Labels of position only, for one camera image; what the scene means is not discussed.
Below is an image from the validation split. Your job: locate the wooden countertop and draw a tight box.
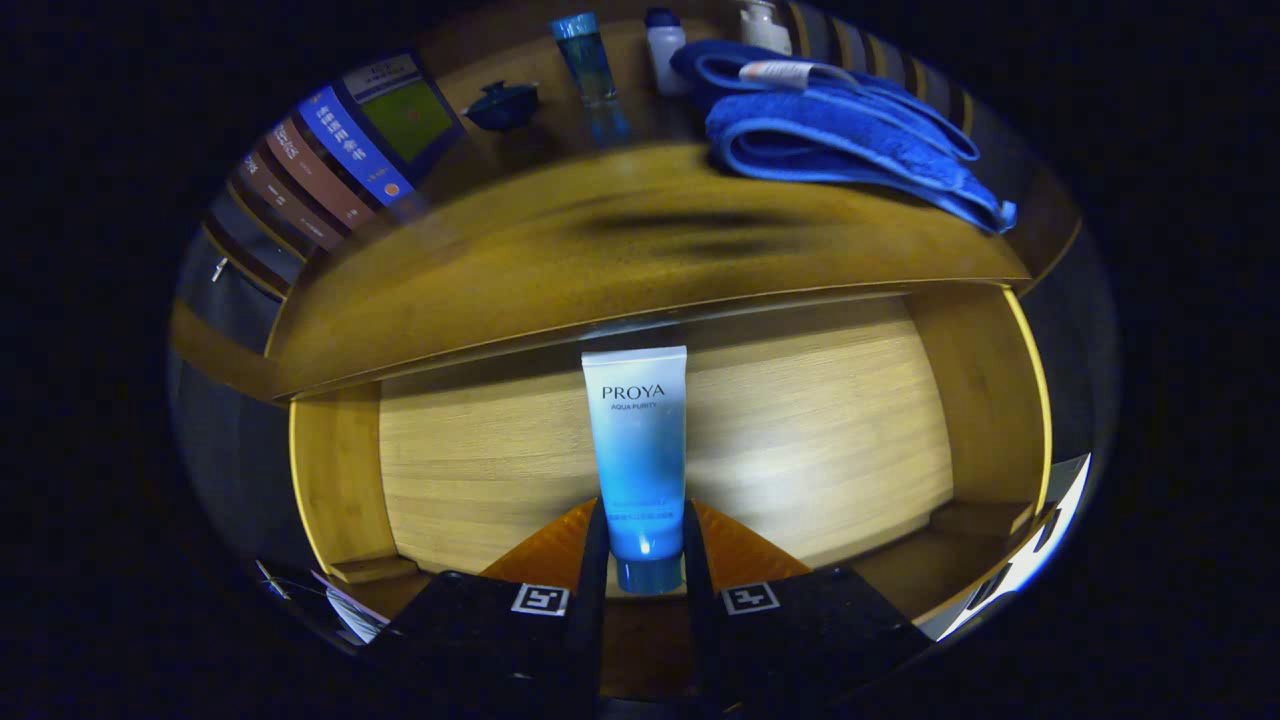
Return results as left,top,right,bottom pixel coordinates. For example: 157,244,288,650
265,140,1033,401

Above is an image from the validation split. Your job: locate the teal glass bottle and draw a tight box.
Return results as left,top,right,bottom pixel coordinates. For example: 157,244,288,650
549,12,619,106

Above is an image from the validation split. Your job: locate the dark brown book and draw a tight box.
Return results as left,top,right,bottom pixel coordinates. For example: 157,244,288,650
235,150,346,251

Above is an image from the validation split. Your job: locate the wooden drawer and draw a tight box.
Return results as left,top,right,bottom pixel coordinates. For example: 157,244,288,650
288,280,1056,701

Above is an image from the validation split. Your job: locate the dark blue lidded teacup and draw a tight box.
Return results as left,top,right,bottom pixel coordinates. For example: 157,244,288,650
462,80,542,132

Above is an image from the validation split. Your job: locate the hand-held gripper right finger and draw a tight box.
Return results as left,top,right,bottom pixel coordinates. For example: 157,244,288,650
682,497,936,701

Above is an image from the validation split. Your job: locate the white bottle dark cap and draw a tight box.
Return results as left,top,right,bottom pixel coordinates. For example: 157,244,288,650
644,8,693,96

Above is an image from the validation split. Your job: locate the blue cosmetic tube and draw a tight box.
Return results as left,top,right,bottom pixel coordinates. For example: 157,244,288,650
581,346,689,596

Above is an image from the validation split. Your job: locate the wooden cabinet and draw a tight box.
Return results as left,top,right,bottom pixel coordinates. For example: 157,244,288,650
168,0,1086,403

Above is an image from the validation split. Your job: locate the white pump bottle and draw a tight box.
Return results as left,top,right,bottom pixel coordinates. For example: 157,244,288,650
738,0,793,56

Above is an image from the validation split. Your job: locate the blue book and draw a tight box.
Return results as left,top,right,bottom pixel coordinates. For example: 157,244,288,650
297,52,466,208

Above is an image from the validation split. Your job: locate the reddish brown book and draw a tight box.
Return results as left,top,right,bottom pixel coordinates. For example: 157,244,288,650
265,117,379,231

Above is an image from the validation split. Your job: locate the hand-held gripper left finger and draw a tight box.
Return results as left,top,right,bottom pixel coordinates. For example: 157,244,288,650
380,497,611,701

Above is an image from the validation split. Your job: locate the blue folded towel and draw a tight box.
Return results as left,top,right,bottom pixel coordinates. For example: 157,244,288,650
670,38,1019,236

